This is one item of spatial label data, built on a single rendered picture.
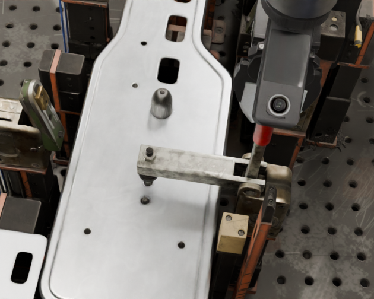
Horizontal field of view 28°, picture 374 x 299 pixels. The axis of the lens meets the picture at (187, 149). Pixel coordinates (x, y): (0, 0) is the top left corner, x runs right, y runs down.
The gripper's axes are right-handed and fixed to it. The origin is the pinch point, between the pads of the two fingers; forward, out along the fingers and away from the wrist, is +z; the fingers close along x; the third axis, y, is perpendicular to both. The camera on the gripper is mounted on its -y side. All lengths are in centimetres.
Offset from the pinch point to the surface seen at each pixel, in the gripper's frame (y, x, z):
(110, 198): -3.4, 18.8, 19.5
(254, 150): -0.8, 0.5, 5.8
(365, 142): 32, -25, 50
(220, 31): 55, 7, 49
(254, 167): -0.8, 0.0, 9.7
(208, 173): -1.3, 5.9, 12.2
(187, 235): -7.3, 7.3, 19.5
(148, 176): -1.1, 13.9, 15.9
